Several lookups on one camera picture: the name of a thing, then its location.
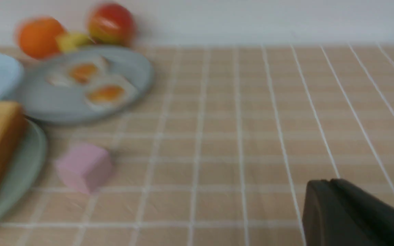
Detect yellow cube block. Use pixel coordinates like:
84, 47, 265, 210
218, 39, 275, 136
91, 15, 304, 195
56, 32, 94, 53

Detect back fried egg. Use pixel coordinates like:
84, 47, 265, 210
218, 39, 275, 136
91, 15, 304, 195
45, 55, 110, 87

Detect pink cube block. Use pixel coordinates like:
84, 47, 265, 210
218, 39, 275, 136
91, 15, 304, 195
54, 143, 114, 194

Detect mint green front plate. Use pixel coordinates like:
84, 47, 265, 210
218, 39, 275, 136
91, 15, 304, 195
0, 120, 48, 221

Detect checkered peach tablecloth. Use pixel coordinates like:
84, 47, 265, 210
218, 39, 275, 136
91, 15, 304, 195
0, 44, 394, 246

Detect front right fried egg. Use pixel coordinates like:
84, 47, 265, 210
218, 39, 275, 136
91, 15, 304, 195
84, 74, 139, 110

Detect fried egg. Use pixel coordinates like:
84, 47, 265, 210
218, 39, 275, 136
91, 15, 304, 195
84, 74, 139, 110
45, 55, 110, 87

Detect red yellow apple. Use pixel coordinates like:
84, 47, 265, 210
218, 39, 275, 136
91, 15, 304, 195
87, 2, 137, 47

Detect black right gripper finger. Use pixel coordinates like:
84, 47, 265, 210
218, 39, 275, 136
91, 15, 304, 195
302, 179, 394, 246

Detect orange fruit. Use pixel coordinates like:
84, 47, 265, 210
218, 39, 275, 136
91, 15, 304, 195
14, 16, 67, 60

